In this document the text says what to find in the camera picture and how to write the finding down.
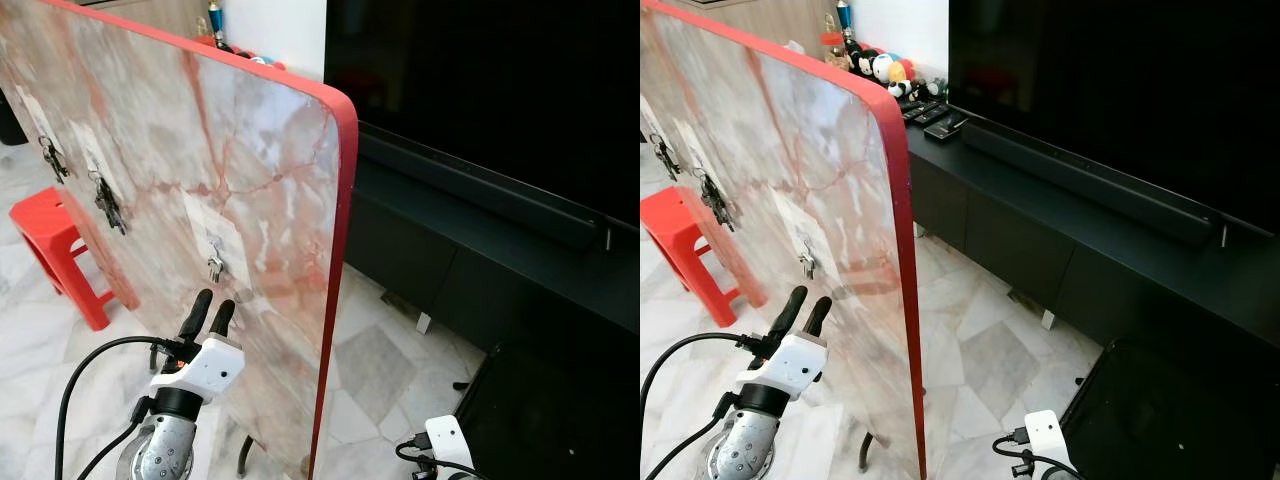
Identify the red plastic stool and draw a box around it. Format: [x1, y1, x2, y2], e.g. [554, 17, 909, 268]
[8, 187, 142, 332]
[640, 187, 769, 329]

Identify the marble pattern folding table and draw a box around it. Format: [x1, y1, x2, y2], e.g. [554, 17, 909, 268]
[640, 0, 928, 480]
[0, 0, 360, 480]

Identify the black folding chair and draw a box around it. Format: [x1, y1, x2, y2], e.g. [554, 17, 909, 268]
[1060, 338, 1280, 480]
[455, 340, 641, 480]

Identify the black TV console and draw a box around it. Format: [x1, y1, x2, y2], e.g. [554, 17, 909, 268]
[343, 150, 641, 338]
[903, 98, 1280, 353]

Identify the black soundbar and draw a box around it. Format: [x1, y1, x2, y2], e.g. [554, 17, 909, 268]
[357, 130, 614, 254]
[958, 117, 1229, 249]

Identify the black flat television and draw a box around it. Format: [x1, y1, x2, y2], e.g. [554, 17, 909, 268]
[948, 0, 1280, 239]
[325, 0, 641, 229]

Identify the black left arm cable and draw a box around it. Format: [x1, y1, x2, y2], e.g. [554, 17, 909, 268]
[55, 335, 196, 480]
[75, 397, 153, 480]
[640, 332, 779, 471]
[655, 395, 736, 480]

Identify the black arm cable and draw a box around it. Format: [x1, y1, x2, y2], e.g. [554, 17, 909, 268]
[655, 395, 736, 480]
[640, 332, 779, 471]
[395, 432, 481, 480]
[55, 335, 196, 480]
[992, 428, 1081, 480]
[75, 397, 153, 480]

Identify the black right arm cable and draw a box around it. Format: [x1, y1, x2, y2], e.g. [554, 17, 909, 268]
[395, 432, 481, 480]
[992, 428, 1081, 480]

